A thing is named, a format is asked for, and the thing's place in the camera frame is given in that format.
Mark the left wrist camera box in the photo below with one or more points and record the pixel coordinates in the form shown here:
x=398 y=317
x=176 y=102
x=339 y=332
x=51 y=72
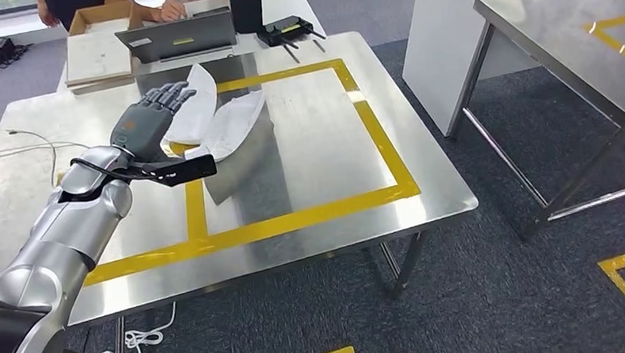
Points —
x=189 y=171

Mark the brown cardboard box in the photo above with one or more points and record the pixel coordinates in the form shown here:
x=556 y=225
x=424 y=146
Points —
x=101 y=12

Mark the black router with antennas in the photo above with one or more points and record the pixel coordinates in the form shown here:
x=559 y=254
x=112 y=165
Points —
x=284 y=29

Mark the grey laptop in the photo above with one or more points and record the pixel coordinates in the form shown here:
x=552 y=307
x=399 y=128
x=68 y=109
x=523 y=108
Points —
x=179 y=38

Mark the steel workbench table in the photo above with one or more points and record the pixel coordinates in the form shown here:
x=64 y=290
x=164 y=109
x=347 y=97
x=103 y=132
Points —
x=315 y=141

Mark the black upright box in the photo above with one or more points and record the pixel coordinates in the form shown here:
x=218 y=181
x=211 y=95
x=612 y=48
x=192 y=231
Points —
x=246 y=4

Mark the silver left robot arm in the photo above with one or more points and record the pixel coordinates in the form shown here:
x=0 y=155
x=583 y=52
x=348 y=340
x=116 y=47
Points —
x=71 y=228

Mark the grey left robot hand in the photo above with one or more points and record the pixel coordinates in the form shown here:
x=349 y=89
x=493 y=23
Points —
x=144 y=130

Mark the person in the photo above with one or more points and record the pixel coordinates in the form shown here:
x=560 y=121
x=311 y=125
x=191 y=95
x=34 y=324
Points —
x=171 y=10
x=75 y=4

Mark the white curved plastic part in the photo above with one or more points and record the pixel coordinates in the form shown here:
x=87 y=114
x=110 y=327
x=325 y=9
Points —
x=198 y=106
x=236 y=125

